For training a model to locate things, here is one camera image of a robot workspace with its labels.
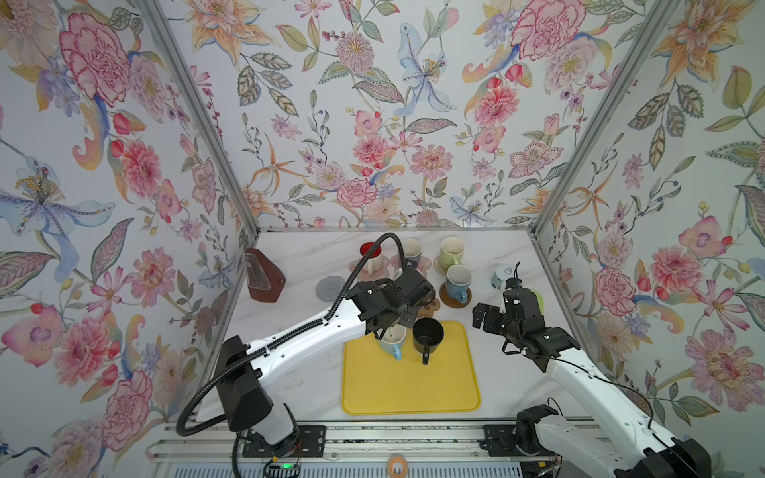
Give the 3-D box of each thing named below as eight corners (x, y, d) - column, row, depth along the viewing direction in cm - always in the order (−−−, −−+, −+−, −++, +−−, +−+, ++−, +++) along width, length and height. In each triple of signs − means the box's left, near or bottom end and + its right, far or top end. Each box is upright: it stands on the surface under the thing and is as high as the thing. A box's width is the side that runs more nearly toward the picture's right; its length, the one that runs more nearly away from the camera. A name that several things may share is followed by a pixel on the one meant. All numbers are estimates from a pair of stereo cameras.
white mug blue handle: (440, 307, 100) (445, 289, 92) (444, 280, 107) (449, 262, 99) (463, 312, 99) (470, 294, 91) (466, 285, 106) (473, 266, 98)
